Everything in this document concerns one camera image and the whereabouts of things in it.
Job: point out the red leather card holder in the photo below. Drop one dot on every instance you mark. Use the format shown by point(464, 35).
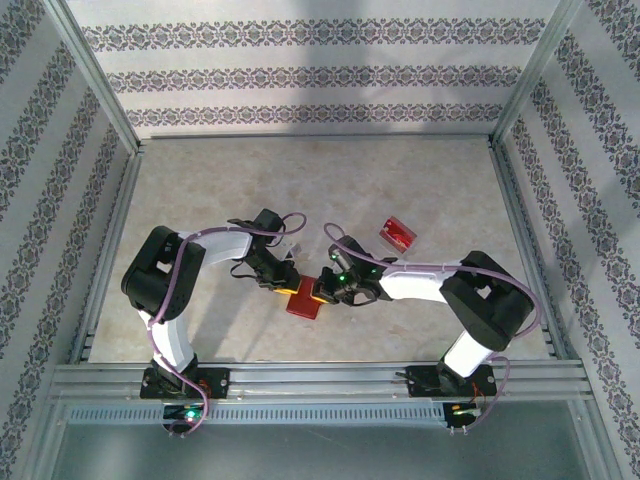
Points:
point(302, 305)

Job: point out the clear plastic box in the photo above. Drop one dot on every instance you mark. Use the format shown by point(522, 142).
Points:
point(387, 247)

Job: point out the red credit card stack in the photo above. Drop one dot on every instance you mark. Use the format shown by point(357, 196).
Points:
point(400, 235)

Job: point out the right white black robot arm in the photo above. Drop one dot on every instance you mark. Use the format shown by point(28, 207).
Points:
point(490, 305)

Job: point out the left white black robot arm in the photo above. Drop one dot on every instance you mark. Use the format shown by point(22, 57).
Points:
point(160, 275)

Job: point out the right small circuit board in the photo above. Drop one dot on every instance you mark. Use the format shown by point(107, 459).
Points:
point(457, 411)

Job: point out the left green-lit circuit board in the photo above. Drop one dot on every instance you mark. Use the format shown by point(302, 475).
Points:
point(172, 412)

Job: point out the grey metal shelf panel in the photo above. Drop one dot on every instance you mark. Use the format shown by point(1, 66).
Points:
point(320, 455)

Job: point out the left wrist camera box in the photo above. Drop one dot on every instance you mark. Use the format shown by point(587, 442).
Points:
point(291, 251)

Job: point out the long aluminium mounting rail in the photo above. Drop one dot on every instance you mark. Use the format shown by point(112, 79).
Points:
point(320, 382)

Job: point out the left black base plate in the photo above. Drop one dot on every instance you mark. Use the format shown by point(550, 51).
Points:
point(220, 382)

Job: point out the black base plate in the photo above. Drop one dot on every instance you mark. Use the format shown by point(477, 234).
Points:
point(417, 382)
point(220, 382)

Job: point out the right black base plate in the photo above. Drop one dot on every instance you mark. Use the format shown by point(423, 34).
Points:
point(417, 382)

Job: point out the aluminium rail along wall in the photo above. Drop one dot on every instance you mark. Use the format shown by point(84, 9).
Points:
point(320, 135)

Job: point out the left aluminium side rail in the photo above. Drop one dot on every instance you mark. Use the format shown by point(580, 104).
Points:
point(120, 210)

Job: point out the aluminium side rail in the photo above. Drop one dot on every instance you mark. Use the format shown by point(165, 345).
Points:
point(120, 210)
point(514, 200)

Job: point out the right aluminium side rail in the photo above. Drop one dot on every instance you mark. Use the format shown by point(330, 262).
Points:
point(514, 200)

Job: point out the left aluminium frame post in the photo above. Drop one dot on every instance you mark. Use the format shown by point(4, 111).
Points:
point(98, 80)

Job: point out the aluminium frame post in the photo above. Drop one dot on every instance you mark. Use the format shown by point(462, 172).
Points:
point(98, 80)
point(537, 75)

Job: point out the right aluminium frame post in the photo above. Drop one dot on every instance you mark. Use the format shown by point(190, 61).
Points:
point(537, 75)

